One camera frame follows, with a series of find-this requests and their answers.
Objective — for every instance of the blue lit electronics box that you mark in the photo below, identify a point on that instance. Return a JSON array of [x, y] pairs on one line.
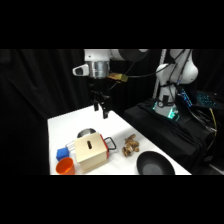
[[185, 96]]

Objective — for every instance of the orange plastic cup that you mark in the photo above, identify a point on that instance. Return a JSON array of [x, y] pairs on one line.
[[65, 166]]

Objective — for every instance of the black bowl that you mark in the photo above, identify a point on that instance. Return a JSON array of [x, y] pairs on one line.
[[155, 164]]

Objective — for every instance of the blue cube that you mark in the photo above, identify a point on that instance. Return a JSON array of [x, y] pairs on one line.
[[62, 154]]

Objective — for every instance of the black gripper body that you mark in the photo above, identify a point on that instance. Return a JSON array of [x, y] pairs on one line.
[[100, 96]]

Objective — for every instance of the green base light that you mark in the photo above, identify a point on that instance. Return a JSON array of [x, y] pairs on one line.
[[174, 114]]

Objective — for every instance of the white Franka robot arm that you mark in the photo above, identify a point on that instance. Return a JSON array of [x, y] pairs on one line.
[[173, 71]]

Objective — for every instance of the brown plush toy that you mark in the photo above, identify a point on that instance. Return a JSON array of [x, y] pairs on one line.
[[130, 145]]

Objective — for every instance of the yellowish wrist camera box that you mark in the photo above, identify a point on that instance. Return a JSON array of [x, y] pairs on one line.
[[118, 77]]

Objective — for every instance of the light wooden drawer box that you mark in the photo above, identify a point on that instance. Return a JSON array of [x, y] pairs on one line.
[[90, 153]]

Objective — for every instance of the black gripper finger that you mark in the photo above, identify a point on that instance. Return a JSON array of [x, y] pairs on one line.
[[96, 106], [105, 112]]

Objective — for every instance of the black cloth-covered robot stand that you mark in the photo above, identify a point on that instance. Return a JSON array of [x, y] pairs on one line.
[[173, 136]]

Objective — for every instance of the black curtain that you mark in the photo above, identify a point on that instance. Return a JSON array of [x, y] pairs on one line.
[[36, 100]]

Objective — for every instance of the blue backlit keyboard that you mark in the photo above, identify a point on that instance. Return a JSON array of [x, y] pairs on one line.
[[206, 99]]

